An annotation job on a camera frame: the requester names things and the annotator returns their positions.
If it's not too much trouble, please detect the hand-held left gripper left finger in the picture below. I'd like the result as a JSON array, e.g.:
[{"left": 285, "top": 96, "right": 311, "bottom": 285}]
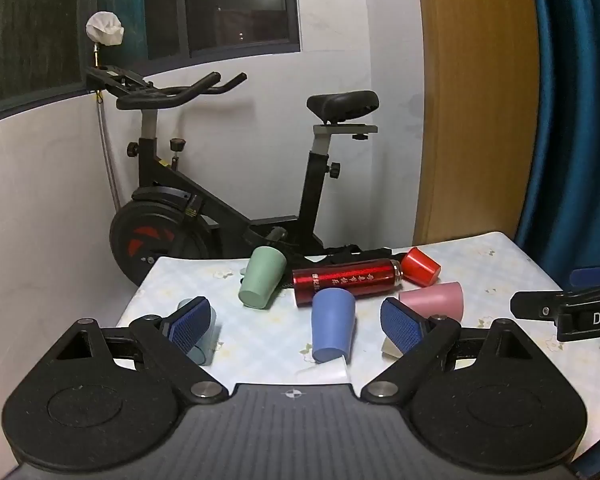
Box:
[{"left": 55, "top": 296, "right": 229, "bottom": 403}]

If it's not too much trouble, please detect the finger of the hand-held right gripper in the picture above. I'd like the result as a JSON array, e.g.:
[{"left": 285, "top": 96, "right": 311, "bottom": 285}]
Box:
[
  {"left": 569, "top": 264, "right": 600, "bottom": 291},
  {"left": 510, "top": 287, "right": 565, "bottom": 322}
]

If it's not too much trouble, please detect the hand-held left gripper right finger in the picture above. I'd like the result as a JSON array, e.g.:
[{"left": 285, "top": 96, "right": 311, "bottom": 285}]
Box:
[{"left": 361, "top": 297, "right": 533, "bottom": 403}]

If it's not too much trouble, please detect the pale blue cup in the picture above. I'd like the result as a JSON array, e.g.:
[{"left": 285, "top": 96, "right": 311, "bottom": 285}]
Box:
[{"left": 177, "top": 297, "right": 217, "bottom": 366}]

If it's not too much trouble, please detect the pink cup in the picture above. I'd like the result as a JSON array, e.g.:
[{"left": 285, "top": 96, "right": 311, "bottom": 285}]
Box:
[{"left": 398, "top": 281, "right": 465, "bottom": 322}]

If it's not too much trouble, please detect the red cup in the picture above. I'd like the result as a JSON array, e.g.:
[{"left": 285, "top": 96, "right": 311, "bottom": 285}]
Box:
[{"left": 401, "top": 246, "right": 441, "bottom": 289}]

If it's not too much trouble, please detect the green cup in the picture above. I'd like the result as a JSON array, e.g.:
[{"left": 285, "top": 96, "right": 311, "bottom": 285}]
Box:
[{"left": 238, "top": 245, "right": 288, "bottom": 310}]

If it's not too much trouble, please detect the red thermos bottle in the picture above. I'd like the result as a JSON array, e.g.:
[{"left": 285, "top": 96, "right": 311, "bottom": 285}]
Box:
[{"left": 292, "top": 257, "right": 405, "bottom": 307}]

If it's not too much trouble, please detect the floral tablecloth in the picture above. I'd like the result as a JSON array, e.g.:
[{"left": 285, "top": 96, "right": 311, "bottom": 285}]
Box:
[{"left": 115, "top": 231, "right": 600, "bottom": 391}]

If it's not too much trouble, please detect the black exercise bike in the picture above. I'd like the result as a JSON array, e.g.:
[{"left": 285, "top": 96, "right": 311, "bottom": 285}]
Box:
[{"left": 84, "top": 64, "right": 392, "bottom": 287}]

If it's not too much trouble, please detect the blue curtain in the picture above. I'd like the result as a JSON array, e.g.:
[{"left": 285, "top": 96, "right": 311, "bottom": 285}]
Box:
[{"left": 511, "top": 0, "right": 600, "bottom": 281}]

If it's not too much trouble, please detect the wooden door panel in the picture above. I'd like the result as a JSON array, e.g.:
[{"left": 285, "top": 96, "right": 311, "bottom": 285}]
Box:
[{"left": 412, "top": 0, "right": 542, "bottom": 249}]

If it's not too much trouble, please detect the white crumpled cloth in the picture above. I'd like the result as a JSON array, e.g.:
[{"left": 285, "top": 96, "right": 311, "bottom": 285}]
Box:
[{"left": 85, "top": 10, "right": 125, "bottom": 46}]

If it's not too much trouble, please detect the dark window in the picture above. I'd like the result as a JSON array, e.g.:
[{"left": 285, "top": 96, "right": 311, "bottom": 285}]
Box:
[{"left": 0, "top": 0, "right": 302, "bottom": 123}]

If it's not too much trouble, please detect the metal hose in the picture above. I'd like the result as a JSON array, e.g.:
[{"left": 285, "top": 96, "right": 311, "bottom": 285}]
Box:
[{"left": 96, "top": 89, "right": 122, "bottom": 211}]

